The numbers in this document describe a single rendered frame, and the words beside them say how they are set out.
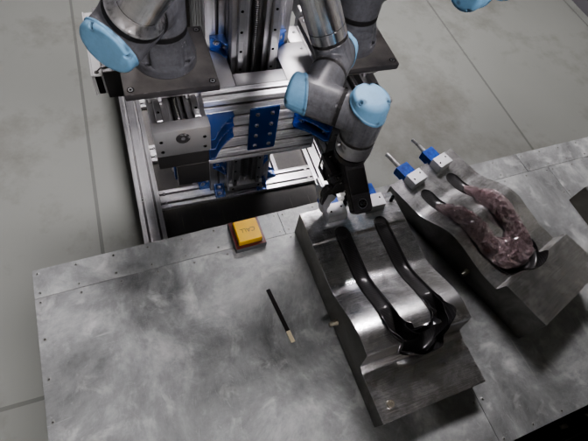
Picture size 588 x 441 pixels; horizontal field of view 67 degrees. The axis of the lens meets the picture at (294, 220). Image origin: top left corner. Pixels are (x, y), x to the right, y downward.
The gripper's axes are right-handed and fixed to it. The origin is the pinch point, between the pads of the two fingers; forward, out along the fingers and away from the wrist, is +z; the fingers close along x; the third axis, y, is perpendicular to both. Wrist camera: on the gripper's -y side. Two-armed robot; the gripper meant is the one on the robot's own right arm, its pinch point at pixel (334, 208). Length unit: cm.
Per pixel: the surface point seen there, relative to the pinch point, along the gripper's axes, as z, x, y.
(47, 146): 91, 82, 118
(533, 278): 0, -40, -31
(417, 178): 3.0, -27.8, 4.5
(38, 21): 91, 78, 212
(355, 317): -1.1, 6.9, -27.0
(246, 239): 7.5, 21.9, 1.5
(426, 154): 4.2, -35.6, 12.0
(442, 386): 5.2, -7.5, -45.5
